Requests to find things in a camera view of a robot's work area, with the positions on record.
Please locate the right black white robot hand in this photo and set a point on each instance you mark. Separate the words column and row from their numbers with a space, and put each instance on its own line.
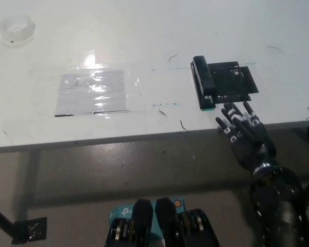
column 249, row 139

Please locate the black tape mark patch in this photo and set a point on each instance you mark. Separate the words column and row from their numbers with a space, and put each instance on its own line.
column 231, row 79

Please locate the black stapler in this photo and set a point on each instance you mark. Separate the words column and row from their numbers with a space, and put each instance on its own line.
column 204, row 77

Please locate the green tape strip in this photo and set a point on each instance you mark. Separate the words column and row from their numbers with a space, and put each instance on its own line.
column 208, row 109

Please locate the clear plastic tape film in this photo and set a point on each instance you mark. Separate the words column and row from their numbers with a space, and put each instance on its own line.
column 108, row 65

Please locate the clear plastic sheet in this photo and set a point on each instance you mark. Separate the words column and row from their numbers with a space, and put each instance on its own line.
column 90, row 92

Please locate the grey table leg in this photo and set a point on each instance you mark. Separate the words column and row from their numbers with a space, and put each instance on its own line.
column 31, row 177

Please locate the clear tape roll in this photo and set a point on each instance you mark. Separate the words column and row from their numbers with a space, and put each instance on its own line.
column 16, row 31

